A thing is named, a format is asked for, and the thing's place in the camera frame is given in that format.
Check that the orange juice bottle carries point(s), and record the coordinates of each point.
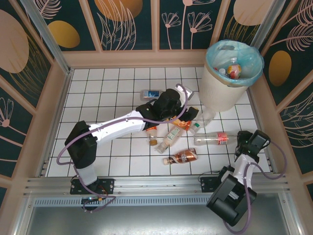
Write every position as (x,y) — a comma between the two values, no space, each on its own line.
(182,124)

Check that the green white label bottle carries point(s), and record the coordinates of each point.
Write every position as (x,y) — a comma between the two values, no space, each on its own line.
(172,135)

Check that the orange label brown cap bottle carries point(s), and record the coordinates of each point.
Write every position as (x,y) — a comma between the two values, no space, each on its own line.
(152,133)

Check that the brown coffee bottle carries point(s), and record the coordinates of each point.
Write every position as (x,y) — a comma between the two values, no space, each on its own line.
(183,156)

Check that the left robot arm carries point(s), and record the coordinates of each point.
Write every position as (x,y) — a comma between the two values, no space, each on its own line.
(115,127)

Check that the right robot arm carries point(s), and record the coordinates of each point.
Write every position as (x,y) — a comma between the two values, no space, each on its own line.
(227,203)

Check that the beige round bin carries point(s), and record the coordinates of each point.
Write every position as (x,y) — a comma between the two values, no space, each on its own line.
(215,95)

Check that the light blue bin liner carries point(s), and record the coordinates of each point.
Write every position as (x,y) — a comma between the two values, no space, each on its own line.
(212,52)

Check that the clear green cap bottle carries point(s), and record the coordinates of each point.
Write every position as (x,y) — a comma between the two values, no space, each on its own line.
(204,120)

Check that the blue label blue cap bottle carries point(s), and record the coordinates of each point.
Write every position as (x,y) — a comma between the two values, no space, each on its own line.
(149,93)

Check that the grey metal plate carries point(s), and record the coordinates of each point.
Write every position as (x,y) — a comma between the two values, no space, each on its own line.
(156,220)

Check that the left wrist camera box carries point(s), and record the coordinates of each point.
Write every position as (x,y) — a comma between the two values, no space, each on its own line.
(187,92)

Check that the aluminium side rail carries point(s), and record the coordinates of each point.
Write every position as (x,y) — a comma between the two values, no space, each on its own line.
(62,98)
(259,117)

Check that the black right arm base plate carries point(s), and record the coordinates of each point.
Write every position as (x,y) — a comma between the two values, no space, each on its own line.
(207,184)

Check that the aluminium cross rail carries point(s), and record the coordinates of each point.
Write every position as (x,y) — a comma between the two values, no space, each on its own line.
(159,186)

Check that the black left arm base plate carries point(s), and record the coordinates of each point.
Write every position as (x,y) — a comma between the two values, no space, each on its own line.
(107,186)

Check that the aluminium corner post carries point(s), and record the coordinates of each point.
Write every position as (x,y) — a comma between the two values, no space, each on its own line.
(268,22)
(49,41)

